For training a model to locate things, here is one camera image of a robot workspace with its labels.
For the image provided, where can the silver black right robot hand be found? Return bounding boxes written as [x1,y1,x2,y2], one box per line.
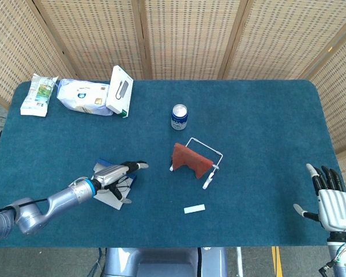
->
[293,163,346,231]

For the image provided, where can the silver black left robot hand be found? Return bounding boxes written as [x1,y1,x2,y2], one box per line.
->
[91,160,149,204]

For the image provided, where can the black-framed eyeglasses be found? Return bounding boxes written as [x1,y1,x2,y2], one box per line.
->
[97,175,133,194]

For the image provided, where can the blue folding glasses case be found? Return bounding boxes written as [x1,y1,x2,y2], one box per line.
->
[92,158,138,211]

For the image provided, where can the pale blue tissue pack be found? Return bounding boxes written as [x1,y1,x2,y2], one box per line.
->
[56,78,114,117]

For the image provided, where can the rust red cloth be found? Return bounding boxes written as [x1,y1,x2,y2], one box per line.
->
[171,143,213,179]

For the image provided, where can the white adapter product box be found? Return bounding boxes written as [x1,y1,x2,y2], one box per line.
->
[106,65,134,118]

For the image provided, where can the blue drink can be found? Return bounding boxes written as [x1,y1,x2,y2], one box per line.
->
[170,104,189,132]

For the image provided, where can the white flat rectangular block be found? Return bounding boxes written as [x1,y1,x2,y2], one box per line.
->
[183,204,206,215]

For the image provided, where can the white metal towel rack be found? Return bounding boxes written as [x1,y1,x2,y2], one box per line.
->
[169,137,223,190]

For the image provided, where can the grey blue robot torso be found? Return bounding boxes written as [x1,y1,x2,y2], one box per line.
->
[103,246,228,277]

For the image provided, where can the green white snack packet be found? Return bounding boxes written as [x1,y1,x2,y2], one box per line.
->
[20,73,59,118]

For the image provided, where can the white table leg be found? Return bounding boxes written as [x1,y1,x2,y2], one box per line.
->
[236,246,245,277]

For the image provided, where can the blue felt table cover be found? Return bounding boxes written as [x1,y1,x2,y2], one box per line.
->
[0,79,346,249]

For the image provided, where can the woven wood-framed folding screen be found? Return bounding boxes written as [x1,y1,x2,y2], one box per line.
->
[0,0,346,188]

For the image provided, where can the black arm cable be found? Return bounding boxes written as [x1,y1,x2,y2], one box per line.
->
[0,198,51,215]

